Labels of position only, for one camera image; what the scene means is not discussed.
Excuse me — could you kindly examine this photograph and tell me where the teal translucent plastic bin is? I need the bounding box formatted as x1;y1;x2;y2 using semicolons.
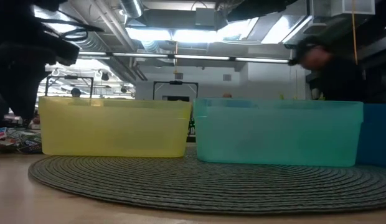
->
192;98;364;168

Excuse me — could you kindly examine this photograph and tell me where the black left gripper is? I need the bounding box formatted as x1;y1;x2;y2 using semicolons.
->
0;65;50;121

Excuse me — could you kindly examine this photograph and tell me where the round grey woven placemat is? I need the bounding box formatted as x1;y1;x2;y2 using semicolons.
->
27;146;386;216

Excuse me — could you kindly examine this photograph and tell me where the silver round ventilation duct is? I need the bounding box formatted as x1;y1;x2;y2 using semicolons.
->
120;0;144;19

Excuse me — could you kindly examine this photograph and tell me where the blue plastic bin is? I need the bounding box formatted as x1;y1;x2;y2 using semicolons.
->
354;103;386;169

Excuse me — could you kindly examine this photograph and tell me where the yellow hanging cable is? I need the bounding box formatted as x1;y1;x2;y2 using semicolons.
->
351;0;359;65

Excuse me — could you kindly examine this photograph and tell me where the white ceiling box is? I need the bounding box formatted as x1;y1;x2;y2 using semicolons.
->
331;0;376;17

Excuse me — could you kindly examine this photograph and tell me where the pile of colourful packets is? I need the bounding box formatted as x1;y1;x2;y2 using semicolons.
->
6;129;43;146

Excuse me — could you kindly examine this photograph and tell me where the yellow translucent plastic bin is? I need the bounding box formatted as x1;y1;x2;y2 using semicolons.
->
38;96;192;158

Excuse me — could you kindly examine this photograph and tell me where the dark blue granola bar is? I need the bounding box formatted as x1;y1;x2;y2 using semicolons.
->
17;139;43;155

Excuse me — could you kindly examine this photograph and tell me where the long ceiling light strip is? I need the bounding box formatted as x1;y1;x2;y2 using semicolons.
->
77;51;290;65

